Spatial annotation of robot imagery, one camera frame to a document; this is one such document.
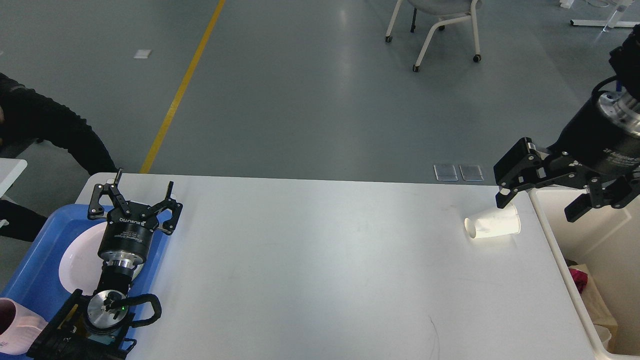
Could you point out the white rolling chair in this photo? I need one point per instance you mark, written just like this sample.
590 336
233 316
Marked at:
448 12

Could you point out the white paper cup lying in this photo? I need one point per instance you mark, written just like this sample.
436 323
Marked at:
493 222

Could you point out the pink plate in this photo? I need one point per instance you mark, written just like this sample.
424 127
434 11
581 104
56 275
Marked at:
80 266

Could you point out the crushed red can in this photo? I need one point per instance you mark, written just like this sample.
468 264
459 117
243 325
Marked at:
580 279

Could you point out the metal floor plate left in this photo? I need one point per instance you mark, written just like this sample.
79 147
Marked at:
445 172

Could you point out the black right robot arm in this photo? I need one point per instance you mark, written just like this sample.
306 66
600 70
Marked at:
625 61

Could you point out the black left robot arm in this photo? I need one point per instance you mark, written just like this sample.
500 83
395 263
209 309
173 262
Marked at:
95 326

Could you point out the metal floor plate right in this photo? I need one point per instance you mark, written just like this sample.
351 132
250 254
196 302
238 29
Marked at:
471 173

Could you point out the pink mug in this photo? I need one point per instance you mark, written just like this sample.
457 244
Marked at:
19 327

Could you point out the seated person in black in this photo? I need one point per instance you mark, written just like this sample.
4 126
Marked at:
29 116

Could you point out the white paper cup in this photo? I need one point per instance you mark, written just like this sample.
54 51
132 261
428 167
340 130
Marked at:
604 335
493 222

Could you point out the white floor stand base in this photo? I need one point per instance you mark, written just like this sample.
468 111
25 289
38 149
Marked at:
604 15

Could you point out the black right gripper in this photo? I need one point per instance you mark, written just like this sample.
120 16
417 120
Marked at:
602 136

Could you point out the beige plastic bin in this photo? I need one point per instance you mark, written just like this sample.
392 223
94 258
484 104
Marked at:
606 241

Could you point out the white side table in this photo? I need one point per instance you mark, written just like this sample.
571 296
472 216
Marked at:
10 170

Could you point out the metal floor plate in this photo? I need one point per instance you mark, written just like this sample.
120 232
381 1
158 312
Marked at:
471 173
445 172

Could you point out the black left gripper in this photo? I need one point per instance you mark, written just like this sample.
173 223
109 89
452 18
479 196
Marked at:
127 235

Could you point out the blue plastic tray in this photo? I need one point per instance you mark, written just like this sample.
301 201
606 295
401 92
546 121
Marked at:
36 285

